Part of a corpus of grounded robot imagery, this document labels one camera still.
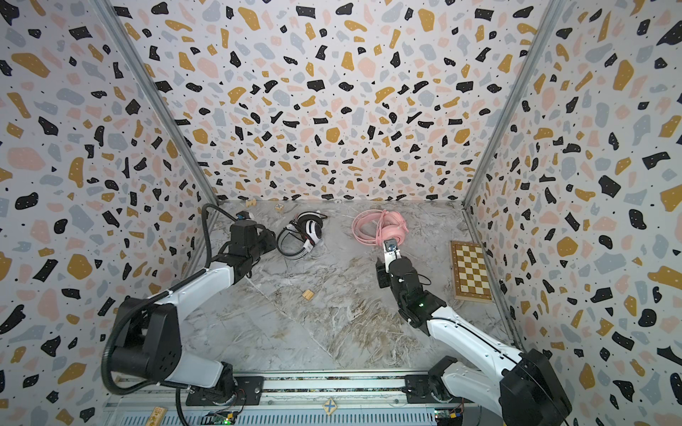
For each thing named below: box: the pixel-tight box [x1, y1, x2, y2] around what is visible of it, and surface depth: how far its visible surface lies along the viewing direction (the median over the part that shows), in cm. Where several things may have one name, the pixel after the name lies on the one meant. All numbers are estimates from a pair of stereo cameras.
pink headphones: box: [351, 208, 410, 246], surface depth 108 cm
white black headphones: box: [277, 210, 328, 257], surface depth 108 cm
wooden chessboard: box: [449, 240, 493, 303], surface depth 98 cm
